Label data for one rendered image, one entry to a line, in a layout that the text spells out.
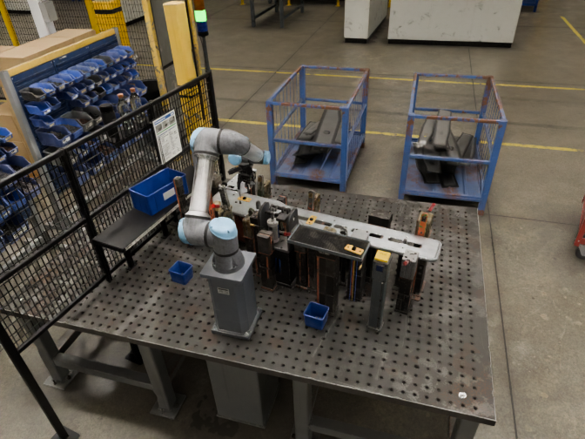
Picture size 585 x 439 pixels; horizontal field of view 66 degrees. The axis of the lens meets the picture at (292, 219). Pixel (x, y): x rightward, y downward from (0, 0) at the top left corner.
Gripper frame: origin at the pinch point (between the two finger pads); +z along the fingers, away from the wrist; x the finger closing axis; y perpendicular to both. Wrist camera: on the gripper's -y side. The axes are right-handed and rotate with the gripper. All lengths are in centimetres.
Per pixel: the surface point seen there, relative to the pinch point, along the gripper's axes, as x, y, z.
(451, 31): 787, 14, 69
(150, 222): -45, -35, 4
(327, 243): -40, 69, -11
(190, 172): 11.6, -47.9, 3.2
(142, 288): -64, -33, 37
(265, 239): -38, 35, -1
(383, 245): -11, 90, 4
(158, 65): 179, -206, -4
